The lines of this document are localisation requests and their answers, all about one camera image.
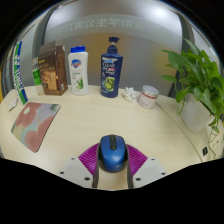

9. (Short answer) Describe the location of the brown cardboard box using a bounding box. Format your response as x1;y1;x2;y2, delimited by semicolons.
37;40;69;97

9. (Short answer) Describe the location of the floral pastel mouse pad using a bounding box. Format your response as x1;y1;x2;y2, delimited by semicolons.
10;101;62;154

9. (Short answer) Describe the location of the green plant in white pot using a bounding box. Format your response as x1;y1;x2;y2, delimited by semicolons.
161;38;224;160

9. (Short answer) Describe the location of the blue computer mouse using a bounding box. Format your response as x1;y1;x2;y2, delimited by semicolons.
98;134;128;173

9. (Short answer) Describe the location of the clear bottle green label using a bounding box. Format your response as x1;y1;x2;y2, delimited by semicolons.
31;56;45;96

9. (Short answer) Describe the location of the dark blue pump bottle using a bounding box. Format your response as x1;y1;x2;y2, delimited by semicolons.
100;36;124;99

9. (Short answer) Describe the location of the crumpled white tissue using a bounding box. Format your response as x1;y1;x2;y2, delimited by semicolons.
121;86;140;103

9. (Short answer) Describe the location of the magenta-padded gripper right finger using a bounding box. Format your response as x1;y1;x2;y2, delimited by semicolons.
125;143;167;190

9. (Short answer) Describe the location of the white lotion bottle blue cap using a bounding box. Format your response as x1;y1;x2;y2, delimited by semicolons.
67;45;90;97

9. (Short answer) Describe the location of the white green shuttlecock tube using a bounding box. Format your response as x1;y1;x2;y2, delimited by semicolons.
11;40;29;106

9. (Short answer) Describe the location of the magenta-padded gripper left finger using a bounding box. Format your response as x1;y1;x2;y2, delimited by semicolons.
59;142;103;190

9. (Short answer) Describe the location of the white jar silver lid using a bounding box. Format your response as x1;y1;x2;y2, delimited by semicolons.
137;84;160;110

